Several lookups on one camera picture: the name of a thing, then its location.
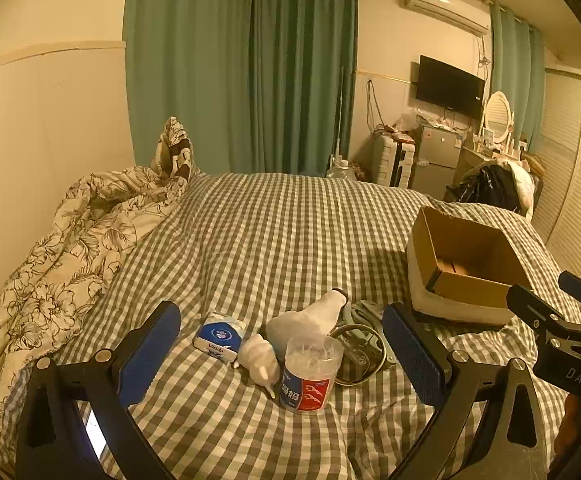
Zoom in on cotton swab container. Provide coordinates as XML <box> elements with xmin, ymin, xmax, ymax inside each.
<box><xmin>279</xmin><ymin>334</ymin><xmax>344</xmax><ymax>415</ymax></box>

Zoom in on cardboard box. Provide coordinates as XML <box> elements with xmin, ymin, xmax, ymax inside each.
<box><xmin>405</xmin><ymin>206</ymin><xmax>536</xmax><ymax>327</ymax></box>

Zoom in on dressing table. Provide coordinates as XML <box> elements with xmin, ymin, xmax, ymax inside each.
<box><xmin>458</xmin><ymin>144</ymin><xmax>527</xmax><ymax>181</ymax></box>

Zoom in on black wall television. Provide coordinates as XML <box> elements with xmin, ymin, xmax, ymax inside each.
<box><xmin>415</xmin><ymin>55</ymin><xmax>486</xmax><ymax>116</ymax></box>

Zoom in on grey strap bundle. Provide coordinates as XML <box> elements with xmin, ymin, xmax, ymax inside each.
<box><xmin>343</xmin><ymin>300</ymin><xmax>396</xmax><ymax>341</ymax></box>

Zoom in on blue white tissue pack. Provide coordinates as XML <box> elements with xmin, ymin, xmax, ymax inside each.
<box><xmin>193</xmin><ymin>311</ymin><xmax>247</xmax><ymax>364</ymax></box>

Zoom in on white oval mirror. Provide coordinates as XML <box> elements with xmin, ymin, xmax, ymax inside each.
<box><xmin>479</xmin><ymin>91</ymin><xmax>515</xmax><ymax>144</ymax></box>

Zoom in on white plastic bottle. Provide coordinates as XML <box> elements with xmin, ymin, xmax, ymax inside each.
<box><xmin>265</xmin><ymin>287</ymin><xmax>349</xmax><ymax>350</ymax></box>

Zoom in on black jacket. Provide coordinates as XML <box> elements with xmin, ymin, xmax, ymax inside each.
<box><xmin>445</xmin><ymin>164</ymin><xmax>521</xmax><ymax>213</ymax></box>

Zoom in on narrow green curtain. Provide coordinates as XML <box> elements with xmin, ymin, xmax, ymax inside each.
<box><xmin>488</xmin><ymin>2</ymin><xmax>546</xmax><ymax>157</ymax></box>

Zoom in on wall cables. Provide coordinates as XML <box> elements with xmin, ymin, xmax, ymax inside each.
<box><xmin>367</xmin><ymin>79</ymin><xmax>387</xmax><ymax>133</ymax></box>

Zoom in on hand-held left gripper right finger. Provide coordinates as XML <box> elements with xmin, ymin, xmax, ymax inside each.
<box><xmin>381</xmin><ymin>303</ymin><xmax>556</xmax><ymax>480</ymax></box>

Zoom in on white sock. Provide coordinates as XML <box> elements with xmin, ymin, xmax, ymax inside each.
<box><xmin>238</xmin><ymin>334</ymin><xmax>281</xmax><ymax>400</ymax></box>

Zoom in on clear water jug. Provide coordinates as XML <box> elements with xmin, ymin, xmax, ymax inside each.
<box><xmin>327</xmin><ymin>159</ymin><xmax>359</xmax><ymax>181</ymax></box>

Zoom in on white air conditioner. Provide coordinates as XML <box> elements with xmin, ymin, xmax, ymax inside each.
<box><xmin>403</xmin><ymin>0</ymin><xmax>491</xmax><ymax>37</ymax></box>

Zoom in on white louvred wardrobe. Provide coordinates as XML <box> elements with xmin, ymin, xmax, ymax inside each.
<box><xmin>529</xmin><ymin>67</ymin><xmax>581</xmax><ymax>287</ymax></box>

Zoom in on white ribbed suitcase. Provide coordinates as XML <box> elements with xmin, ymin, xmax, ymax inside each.
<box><xmin>373</xmin><ymin>135</ymin><xmax>416</xmax><ymax>189</ymax></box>

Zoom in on white mop pole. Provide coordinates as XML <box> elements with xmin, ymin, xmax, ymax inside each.
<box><xmin>333</xmin><ymin>65</ymin><xmax>347</xmax><ymax>162</ymax></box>

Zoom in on white padded jacket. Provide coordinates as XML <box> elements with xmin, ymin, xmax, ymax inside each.
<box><xmin>495</xmin><ymin>159</ymin><xmax>537</xmax><ymax>218</ymax></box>

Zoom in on patterned pillow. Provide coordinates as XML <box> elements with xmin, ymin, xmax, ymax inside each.
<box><xmin>151</xmin><ymin>116</ymin><xmax>194</xmax><ymax>181</ymax></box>

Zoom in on cable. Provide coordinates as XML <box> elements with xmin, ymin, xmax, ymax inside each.
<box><xmin>331</xmin><ymin>324</ymin><xmax>388</xmax><ymax>387</ymax></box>

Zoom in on large green curtain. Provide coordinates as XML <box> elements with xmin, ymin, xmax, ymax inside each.
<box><xmin>123</xmin><ymin>0</ymin><xmax>359</xmax><ymax>177</ymax></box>

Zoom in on floral duvet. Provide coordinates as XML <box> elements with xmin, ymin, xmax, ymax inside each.
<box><xmin>0</xmin><ymin>166</ymin><xmax>191</xmax><ymax>426</ymax></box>

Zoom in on silver small fridge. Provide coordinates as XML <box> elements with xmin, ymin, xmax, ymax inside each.
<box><xmin>413</xmin><ymin>125</ymin><xmax>465</xmax><ymax>202</ymax></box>

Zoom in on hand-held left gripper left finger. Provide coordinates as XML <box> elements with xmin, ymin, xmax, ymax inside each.
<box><xmin>15</xmin><ymin>301</ymin><xmax>181</xmax><ymax>480</ymax></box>

